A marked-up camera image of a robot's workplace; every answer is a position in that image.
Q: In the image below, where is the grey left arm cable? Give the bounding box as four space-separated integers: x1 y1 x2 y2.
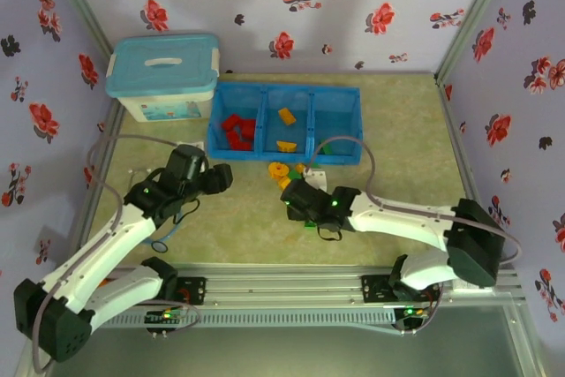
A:
30 133 202 373

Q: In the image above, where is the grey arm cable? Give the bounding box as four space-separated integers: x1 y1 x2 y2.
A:
30 133 202 373
308 136 522 335

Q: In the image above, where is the aluminium frame post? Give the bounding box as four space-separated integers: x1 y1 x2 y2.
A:
433 0 518 87
41 0 115 58

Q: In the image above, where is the grey right arm cable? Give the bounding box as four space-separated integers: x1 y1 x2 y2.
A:
308 136 522 335

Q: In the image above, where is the white labelled box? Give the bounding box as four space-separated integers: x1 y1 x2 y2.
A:
448 277 498 295

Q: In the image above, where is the blue lidded storage box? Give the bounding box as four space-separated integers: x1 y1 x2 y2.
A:
104 32 221 124

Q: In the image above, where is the grey slotted cable duct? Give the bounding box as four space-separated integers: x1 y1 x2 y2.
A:
59 308 396 329

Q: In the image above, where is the aluminium side rail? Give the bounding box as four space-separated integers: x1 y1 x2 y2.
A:
68 98 129 266

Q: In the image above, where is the thin blue tube with ring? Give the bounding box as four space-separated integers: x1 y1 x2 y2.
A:
143 213 182 254

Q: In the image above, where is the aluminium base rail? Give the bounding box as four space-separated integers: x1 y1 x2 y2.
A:
43 264 526 307

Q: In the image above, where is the blue three-compartment bin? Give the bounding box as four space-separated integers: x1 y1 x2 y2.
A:
207 81 365 165

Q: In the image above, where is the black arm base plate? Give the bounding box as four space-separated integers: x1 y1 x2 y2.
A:
174 276 207 306
360 274 442 305

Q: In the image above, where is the small circuit board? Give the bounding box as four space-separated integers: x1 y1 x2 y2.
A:
395 305 432 329
144 309 186 329

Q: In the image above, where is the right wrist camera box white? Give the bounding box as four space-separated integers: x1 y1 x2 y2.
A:
304 168 328 191

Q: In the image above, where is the thin metal wire frame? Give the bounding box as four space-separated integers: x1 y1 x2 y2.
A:
126 166 154 184

